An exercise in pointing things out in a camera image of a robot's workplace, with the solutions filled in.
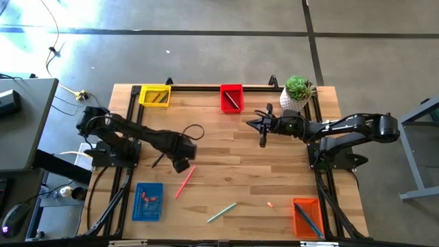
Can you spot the white cup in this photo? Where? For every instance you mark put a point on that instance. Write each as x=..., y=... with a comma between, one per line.
x=65, y=191

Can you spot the white pot with succulent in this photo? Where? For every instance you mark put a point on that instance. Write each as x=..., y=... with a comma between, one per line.
x=295, y=97

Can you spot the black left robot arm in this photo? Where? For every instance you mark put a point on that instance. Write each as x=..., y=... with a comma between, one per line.
x=137, y=132

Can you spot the pinkish red pencil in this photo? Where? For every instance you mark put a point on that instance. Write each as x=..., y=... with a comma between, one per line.
x=185, y=182

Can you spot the yellow plastic bin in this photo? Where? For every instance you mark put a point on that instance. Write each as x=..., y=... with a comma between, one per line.
x=147, y=99

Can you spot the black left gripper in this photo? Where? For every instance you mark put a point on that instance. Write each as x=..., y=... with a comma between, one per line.
x=185, y=151

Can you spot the orange plastic bin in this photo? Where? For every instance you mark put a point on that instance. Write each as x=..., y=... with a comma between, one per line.
x=302, y=226

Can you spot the red crayon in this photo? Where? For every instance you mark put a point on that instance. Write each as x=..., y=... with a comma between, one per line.
x=156, y=97

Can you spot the blue pencil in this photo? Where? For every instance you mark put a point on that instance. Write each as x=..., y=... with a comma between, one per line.
x=308, y=220

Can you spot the green pencil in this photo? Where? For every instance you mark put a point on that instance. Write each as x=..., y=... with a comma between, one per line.
x=304, y=215

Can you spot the grey desk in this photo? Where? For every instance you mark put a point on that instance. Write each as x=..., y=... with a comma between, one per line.
x=24, y=123

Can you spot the mint green pen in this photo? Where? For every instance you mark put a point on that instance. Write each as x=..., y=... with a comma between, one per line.
x=222, y=212

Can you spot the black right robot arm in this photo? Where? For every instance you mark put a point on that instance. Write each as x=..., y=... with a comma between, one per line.
x=343, y=128

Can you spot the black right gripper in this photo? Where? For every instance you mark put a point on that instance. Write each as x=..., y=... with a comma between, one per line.
x=272, y=125

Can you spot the black desk base beam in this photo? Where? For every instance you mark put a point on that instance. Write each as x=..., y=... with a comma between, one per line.
x=58, y=166

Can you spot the silver bracket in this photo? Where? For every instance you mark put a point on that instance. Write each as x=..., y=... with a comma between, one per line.
x=319, y=244
x=127, y=243

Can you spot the red plastic bin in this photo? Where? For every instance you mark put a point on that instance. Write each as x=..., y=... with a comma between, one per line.
x=236, y=91

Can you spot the yellow plug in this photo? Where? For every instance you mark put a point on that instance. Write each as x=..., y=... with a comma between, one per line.
x=81, y=95

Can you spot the blue grey bench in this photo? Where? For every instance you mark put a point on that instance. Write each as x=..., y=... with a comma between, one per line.
x=411, y=161

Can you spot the black round container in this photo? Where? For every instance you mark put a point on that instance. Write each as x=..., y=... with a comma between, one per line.
x=79, y=193

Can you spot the black aluminium frame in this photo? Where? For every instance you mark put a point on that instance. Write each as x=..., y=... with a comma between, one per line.
x=199, y=88

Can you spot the dark brown pencil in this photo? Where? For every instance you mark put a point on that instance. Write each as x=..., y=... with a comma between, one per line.
x=157, y=161

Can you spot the dark green crayon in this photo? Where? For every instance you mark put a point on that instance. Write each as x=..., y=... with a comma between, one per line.
x=164, y=98

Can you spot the blue plastic bin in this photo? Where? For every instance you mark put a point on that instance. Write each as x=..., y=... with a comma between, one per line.
x=147, y=212

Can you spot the black desktop device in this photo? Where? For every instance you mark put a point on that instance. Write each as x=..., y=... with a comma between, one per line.
x=8, y=103

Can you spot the black computer mouse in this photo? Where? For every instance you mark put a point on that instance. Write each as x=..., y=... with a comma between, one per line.
x=15, y=219

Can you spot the black pen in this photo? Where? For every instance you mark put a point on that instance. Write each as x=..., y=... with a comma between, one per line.
x=229, y=102

